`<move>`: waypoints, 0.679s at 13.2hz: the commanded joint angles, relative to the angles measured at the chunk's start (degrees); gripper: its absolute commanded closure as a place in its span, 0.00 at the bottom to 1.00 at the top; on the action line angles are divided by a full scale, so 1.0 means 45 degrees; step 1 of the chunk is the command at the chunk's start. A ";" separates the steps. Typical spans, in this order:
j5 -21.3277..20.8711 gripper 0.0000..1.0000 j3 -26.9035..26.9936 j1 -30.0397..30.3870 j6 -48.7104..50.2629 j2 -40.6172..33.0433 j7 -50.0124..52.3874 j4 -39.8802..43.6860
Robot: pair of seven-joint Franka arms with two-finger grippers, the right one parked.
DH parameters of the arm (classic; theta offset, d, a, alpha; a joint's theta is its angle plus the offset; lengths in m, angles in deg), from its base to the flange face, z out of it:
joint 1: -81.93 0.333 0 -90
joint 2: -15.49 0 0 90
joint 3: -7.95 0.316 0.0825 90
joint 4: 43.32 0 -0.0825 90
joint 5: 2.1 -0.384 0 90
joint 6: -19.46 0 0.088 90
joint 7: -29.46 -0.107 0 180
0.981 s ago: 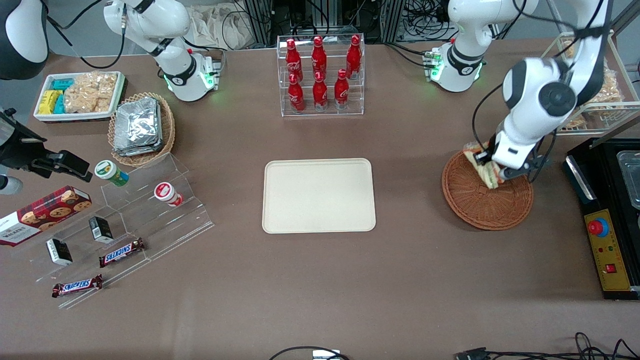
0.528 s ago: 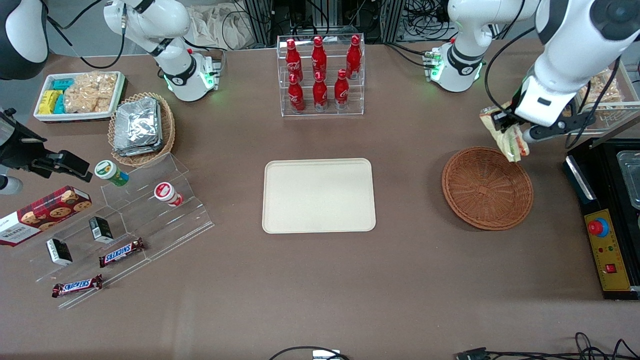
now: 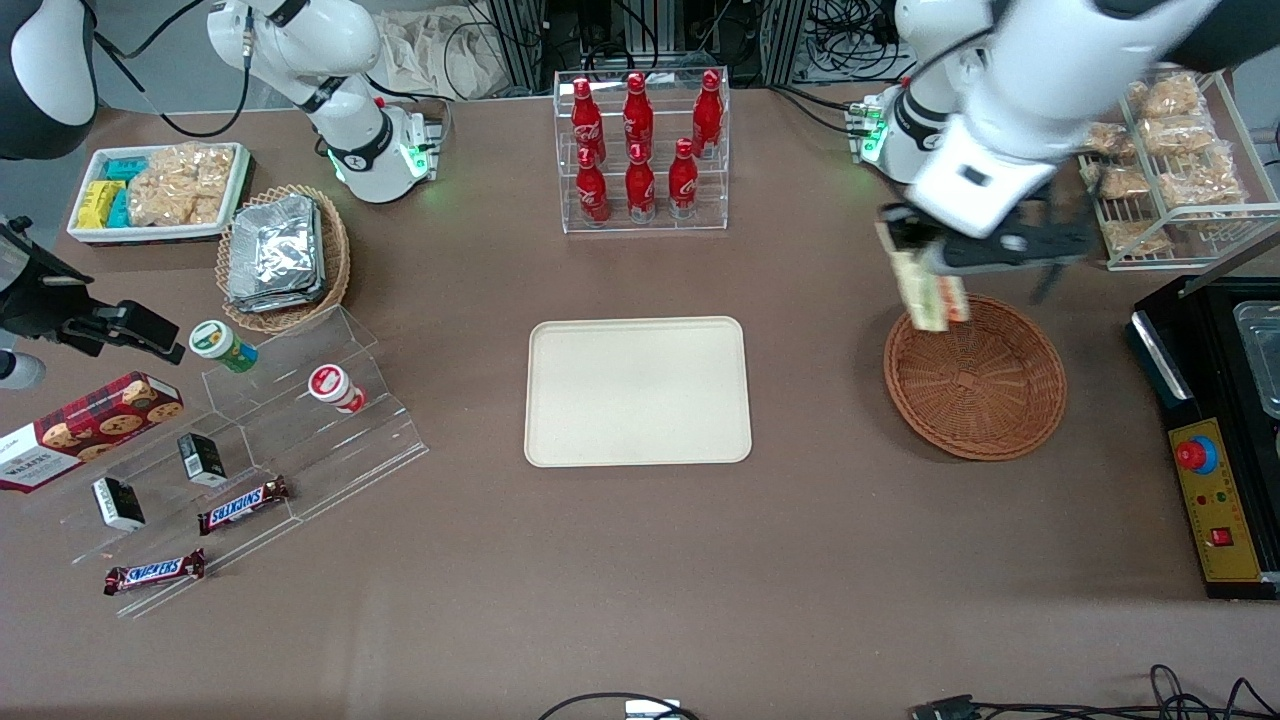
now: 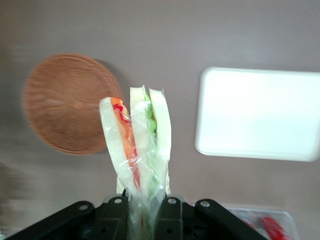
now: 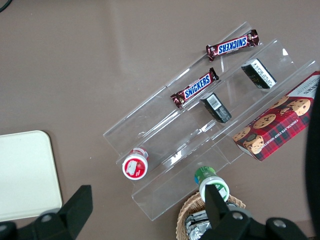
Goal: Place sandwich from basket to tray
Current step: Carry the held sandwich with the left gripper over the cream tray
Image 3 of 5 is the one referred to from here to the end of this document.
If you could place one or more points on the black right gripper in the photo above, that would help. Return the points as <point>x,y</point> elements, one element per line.
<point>38,303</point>

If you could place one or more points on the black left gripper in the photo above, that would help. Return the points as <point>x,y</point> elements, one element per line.
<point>909,234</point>

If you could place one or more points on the triangle sandwich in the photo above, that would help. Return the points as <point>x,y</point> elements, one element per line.
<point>935,300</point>

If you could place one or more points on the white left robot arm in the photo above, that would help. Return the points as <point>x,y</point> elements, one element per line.
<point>1050,70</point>

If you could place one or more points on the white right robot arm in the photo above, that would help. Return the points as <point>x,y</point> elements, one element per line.
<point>340,40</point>

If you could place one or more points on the white rectangular snack tray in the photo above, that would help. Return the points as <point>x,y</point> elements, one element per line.
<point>150,233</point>

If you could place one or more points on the round brown wicker basket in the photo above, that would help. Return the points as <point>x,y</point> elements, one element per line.
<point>990,390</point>

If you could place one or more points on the oval light wicker basket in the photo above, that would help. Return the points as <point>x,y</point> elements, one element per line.
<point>337,250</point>

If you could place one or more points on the beige plastic tray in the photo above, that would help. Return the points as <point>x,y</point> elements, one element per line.
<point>620,400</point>

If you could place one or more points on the red tartan cookie box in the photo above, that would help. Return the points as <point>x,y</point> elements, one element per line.
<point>90,430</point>

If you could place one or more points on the green lidded snack cup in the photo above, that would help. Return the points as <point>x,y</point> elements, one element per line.
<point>215,340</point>

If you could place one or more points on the teal snack packet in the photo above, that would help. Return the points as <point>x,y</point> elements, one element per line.
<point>125,168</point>
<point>119,210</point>

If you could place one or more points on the yellow snack packet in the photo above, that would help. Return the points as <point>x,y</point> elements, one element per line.
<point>97,203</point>

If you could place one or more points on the clear acrylic stepped riser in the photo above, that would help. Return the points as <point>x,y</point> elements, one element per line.
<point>330,450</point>
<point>150,470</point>

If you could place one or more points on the small black box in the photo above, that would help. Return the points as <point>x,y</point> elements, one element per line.
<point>203,460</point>
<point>120,503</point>

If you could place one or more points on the clear bag of rice crackers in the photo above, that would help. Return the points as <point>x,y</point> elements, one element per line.
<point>180,185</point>

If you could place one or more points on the silver foil packet stack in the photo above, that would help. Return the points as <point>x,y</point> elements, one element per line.
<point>275,250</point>

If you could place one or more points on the brown Snickers bar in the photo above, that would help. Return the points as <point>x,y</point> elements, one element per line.
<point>243,506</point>
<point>155,572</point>

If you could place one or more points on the clear bag of fried snacks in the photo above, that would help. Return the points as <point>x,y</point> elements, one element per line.
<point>1172,97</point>
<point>1125,183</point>
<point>1108,140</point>
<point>1205,180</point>
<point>1180,135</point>
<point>1135,237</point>

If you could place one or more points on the red lidded snack cup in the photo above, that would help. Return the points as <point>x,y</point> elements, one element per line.
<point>328,383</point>

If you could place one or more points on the red cola bottle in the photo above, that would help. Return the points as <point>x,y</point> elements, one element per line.
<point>638,120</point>
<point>592,195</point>
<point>641,190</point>
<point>708,115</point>
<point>683,185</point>
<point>586,125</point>

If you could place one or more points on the clear acrylic bottle rack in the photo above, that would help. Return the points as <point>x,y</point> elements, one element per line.
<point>667,120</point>

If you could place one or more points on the black countertop machine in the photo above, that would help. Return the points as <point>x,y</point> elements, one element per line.
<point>1215,350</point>

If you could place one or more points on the red emergency stop button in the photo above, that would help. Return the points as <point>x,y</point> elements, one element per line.
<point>1192,455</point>

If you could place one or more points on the steel pan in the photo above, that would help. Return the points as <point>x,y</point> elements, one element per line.
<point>1262,360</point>

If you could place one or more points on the yellow control panel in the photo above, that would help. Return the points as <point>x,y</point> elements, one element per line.
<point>1225,500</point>

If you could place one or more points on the cream cloth bag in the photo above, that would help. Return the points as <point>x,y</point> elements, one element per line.
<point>430,55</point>

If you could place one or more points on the small white device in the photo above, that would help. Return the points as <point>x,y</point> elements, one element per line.
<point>650,710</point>

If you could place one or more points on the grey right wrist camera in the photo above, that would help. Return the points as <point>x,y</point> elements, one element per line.
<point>18,372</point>

